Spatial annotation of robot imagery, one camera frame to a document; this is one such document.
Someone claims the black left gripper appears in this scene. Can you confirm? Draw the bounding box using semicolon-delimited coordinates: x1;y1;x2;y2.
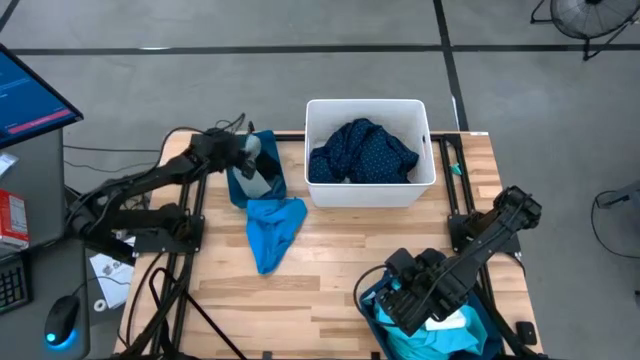
189;127;283;182

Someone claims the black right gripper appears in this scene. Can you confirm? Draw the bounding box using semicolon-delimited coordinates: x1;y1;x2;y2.
374;247;474;338

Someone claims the grey cloth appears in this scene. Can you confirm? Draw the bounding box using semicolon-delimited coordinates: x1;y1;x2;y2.
232;133;274;200

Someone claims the navy dotted cloth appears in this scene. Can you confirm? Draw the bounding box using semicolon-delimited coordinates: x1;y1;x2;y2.
307;117;420;185

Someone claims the blue plastic bin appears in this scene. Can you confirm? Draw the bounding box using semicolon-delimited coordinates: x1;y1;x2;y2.
225;129;289;210
357;269;505;360

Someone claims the turquoise cloth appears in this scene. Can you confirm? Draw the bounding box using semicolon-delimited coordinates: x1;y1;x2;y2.
372;294;489;360

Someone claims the white folded cloth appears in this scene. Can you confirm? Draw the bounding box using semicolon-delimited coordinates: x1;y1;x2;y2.
424;309;467;332

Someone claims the blue cloth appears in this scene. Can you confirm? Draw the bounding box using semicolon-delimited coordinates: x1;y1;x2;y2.
245;197;309;276

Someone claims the white plastic bin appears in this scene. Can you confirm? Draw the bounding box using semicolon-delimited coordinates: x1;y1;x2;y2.
303;98;437;209

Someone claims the white printed paper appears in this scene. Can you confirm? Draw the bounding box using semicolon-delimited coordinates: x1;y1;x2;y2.
88;237;136;310

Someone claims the grey desk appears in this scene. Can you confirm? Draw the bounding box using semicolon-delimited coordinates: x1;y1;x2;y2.
0;127;91;360

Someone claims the computer monitor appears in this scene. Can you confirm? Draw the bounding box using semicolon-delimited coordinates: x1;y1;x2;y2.
0;42;85;150

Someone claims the black mouse with blue glow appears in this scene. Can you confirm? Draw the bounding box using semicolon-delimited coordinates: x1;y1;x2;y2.
43;294;81;347

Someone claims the white paper slip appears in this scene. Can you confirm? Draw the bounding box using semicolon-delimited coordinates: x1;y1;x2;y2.
0;152;20;176

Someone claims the red cardboard box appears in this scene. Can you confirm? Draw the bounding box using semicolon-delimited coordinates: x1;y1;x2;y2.
0;188;30;247

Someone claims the black keyboard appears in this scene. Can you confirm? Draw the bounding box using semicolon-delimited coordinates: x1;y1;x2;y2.
0;254;31;316

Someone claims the black floor fan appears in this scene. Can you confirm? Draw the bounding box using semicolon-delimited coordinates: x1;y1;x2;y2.
529;0;640;62

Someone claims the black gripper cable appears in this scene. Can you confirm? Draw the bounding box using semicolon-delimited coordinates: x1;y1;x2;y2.
352;263;397;327

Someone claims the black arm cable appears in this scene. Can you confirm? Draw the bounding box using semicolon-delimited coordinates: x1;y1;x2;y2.
155;113;247;166

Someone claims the black floor cable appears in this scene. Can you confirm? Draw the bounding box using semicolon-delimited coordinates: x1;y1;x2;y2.
590;189;640;260
62;143;162;174

